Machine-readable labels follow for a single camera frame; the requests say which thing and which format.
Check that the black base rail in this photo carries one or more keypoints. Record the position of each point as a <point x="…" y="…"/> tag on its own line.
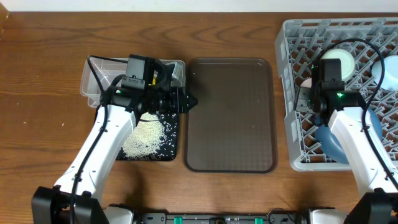
<point x="276" y="216"/>

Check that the light blue bowl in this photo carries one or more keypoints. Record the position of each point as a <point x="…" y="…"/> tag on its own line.
<point x="390" y="81"/>

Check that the black rectangular tray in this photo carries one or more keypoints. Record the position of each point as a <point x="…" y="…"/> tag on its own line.
<point x="168" y="147"/>

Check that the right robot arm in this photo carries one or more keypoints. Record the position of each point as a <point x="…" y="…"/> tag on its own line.
<point x="346" y="115"/>

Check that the pile of rice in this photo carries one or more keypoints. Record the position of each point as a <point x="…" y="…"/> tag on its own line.
<point x="145" y="138"/>

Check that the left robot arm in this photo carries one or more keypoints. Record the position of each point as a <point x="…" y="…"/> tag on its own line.
<point x="148" y="85"/>

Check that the brown serving tray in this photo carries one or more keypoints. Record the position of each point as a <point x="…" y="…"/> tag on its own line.
<point x="232" y="127"/>

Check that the grey dishwasher rack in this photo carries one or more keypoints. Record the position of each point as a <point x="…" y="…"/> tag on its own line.
<point x="298" y="44"/>

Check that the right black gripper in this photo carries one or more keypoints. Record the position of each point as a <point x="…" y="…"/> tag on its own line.
<point x="301" y="104"/>

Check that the pink and white cup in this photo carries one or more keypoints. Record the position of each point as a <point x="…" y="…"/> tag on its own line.
<point x="307" y="83"/>

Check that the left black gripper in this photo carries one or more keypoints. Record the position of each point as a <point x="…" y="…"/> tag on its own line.
<point x="180" y="100"/>

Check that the mint green bowl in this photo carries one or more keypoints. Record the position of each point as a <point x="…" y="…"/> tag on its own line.
<point x="347" y="62"/>

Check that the dark blue plate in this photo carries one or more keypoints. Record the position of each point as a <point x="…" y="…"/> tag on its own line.
<point x="331" y="146"/>

